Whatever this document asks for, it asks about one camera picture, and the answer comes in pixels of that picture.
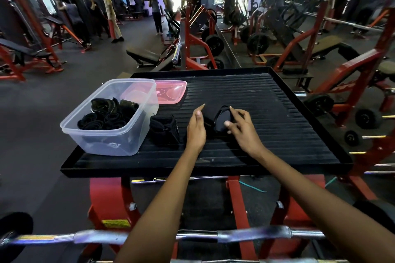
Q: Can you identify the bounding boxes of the black wrist wrap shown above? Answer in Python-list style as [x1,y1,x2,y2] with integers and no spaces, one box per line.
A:
[149,114,182,147]
[202,105,237,140]

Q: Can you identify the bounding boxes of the large wall mirror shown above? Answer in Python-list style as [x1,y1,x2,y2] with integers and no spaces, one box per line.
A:
[216,0,395,177]

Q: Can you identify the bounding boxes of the person's right hand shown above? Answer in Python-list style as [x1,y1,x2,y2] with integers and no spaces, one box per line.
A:
[223,106,266,159]

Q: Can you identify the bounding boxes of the person's right forearm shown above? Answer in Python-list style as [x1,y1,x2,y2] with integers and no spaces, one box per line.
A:
[254,147,395,263]

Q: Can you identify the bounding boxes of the red plate-loaded machine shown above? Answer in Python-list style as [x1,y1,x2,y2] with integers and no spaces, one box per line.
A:
[180,5,225,71]

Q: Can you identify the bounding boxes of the thin chrome bar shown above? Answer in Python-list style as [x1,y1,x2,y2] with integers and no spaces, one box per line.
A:
[131,175,230,184]

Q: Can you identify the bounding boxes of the pink plastic lid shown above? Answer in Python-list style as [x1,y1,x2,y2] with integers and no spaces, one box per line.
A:
[120,80,187,105]

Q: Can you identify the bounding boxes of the person's left hand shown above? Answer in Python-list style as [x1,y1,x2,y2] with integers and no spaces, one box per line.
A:
[185,104,207,155]

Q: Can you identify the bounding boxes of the black ribbed platform tray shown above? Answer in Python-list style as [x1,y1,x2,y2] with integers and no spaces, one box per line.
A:
[60,67,354,263]

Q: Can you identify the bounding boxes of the red incline bench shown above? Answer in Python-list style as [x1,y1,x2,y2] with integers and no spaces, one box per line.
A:
[44,16,92,53]

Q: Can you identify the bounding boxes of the black weight plate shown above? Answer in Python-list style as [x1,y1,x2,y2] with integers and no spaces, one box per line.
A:
[205,35,225,57]

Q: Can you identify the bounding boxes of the black low bench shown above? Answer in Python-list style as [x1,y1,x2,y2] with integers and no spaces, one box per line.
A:
[126,47,162,68]

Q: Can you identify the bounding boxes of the red power rack with bench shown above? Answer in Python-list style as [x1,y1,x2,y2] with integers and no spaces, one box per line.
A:
[0,0,67,82]

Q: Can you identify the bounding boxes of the chrome barbell sleeve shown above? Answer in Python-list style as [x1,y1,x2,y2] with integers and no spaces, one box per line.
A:
[172,43,183,65]

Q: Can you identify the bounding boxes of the person's left forearm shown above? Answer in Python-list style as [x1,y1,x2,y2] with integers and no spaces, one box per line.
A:
[114,147,201,263]

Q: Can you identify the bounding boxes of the clear plastic container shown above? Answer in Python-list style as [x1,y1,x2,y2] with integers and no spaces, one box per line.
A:
[60,78,160,156]

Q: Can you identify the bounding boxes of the chrome curl bar black plates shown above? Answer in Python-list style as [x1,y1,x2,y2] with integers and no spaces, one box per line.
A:
[77,242,349,263]
[0,212,326,263]

